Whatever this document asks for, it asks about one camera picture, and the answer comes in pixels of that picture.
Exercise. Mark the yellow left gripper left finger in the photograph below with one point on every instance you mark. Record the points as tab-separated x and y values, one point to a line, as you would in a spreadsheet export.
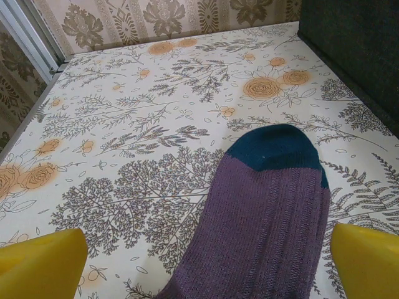
40	268

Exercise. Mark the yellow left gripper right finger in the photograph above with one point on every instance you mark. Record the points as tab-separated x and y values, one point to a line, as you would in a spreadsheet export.
368	264

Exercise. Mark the purple sock with teal toe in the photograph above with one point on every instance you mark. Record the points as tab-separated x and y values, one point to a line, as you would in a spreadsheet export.
262	218

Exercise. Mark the dark fabric sock organizer box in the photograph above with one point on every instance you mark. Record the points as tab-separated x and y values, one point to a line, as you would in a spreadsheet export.
352	40

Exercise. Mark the floral tablecloth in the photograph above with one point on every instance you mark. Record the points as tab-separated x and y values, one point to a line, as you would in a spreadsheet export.
140	140

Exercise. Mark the aluminium frame post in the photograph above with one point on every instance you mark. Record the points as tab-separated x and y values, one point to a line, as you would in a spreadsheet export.
28	37

